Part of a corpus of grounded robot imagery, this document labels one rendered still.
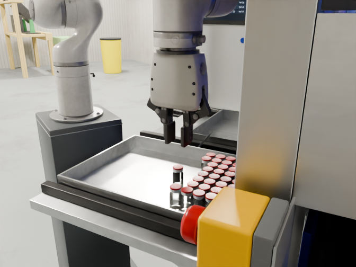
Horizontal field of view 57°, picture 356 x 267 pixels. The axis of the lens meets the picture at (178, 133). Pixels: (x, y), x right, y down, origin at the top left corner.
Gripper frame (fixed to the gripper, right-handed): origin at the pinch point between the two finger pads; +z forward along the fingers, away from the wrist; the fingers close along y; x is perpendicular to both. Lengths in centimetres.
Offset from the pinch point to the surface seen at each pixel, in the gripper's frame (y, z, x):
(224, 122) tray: 6.8, 11.6, -44.8
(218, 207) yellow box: -17.9, -3.3, 25.0
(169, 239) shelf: -6.4, 11.8, 14.6
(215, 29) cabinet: 27, -15, -85
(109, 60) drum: 439, 70, -508
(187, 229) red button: -15.0, -0.3, 25.8
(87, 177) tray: 19.1, 11.6, 5.4
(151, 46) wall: 435, 54, -669
